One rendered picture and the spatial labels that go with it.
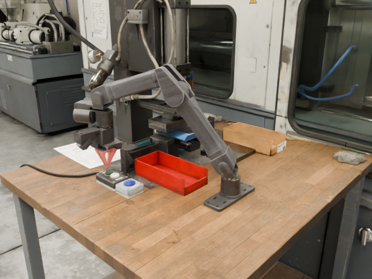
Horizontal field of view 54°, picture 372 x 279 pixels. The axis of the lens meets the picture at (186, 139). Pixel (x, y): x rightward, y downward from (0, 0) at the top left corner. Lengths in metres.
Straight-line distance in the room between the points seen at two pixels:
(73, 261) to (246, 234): 1.60
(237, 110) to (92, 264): 1.28
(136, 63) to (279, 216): 0.83
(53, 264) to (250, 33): 1.77
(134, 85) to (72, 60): 3.47
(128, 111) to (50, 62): 2.92
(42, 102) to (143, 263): 3.70
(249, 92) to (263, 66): 0.16
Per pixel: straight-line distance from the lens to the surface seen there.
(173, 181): 1.20
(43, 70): 4.44
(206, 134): 1.10
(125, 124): 1.65
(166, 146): 1.42
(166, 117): 1.46
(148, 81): 1.11
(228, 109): 2.08
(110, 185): 1.25
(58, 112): 4.58
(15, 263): 2.57
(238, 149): 1.53
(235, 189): 1.16
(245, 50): 1.99
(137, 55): 1.51
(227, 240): 1.00
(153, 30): 1.42
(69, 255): 2.52
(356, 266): 1.99
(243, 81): 2.02
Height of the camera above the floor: 1.48
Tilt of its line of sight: 20 degrees down
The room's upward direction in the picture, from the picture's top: straight up
